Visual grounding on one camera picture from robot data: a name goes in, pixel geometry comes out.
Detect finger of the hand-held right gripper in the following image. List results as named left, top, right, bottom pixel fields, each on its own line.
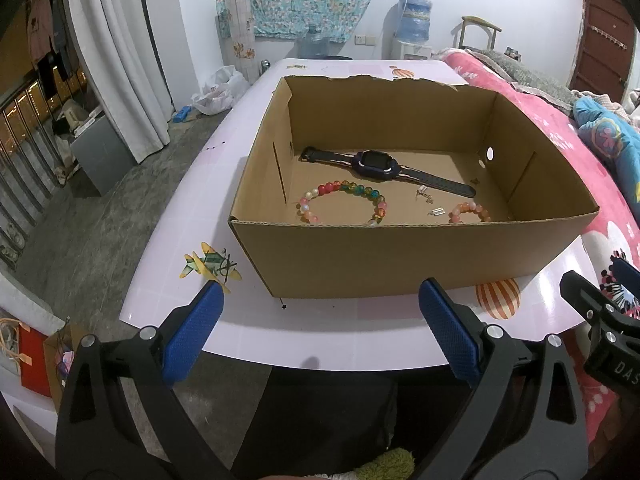
left=611, top=256, right=640, bottom=307
left=559, top=270, right=640, bottom=357

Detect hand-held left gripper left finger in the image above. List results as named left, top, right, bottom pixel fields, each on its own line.
left=55, top=280, right=226, bottom=480

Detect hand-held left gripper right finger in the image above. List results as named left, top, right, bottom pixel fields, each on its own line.
left=417, top=277, right=588, bottom=480

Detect brown cardboard box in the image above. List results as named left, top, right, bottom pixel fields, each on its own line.
left=228, top=74, right=601, bottom=300

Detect pink bead bracelet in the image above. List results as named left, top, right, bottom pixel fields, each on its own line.
left=448, top=201, right=492, bottom=225

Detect multicoloured bead bracelet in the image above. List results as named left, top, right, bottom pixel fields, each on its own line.
left=297, top=180, right=390, bottom=227

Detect blue printed quilt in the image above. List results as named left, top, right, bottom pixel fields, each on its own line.
left=572, top=94, right=640, bottom=212

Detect brown paper bag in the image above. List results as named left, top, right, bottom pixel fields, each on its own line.
left=44, top=322, right=89, bottom=397

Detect green fluffy cloth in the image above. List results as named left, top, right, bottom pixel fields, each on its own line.
left=352, top=447, right=416, bottom=480

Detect pink printed blanket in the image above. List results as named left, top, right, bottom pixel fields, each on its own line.
left=442, top=49, right=640, bottom=461

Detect red paper bag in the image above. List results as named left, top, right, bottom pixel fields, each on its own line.
left=19, top=322, right=54, bottom=399

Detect black smartwatch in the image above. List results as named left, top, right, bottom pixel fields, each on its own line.
left=300, top=146, right=477, bottom=198

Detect grey cabinet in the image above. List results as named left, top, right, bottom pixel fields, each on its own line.
left=70, top=110, right=137, bottom=197

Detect grey fuzzy blanket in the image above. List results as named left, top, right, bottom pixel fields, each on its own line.
left=470, top=49, right=576, bottom=117

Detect white plastic bag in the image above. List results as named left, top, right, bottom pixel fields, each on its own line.
left=192, top=65, right=249, bottom=117

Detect brown door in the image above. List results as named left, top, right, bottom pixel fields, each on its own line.
left=569, top=0, right=639, bottom=106

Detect white stool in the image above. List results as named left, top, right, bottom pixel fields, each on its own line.
left=54, top=102, right=87, bottom=136

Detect white curtain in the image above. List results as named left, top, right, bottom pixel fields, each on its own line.
left=66, top=0, right=174, bottom=164

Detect metal railing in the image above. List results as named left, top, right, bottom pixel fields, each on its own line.
left=0, top=72, right=86, bottom=271

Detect white water dispenser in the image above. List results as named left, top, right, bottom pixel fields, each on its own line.
left=391, top=37, right=434, bottom=62

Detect wooden chair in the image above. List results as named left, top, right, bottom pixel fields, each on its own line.
left=460, top=16, right=502, bottom=52

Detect clear empty water jug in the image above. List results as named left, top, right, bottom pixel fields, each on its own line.
left=298, top=24, right=331, bottom=61

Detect hanging clothes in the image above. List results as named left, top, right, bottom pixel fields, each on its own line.
left=27, top=0, right=74, bottom=97

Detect blue water bottle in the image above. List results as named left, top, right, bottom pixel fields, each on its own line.
left=398, top=0, right=432, bottom=44

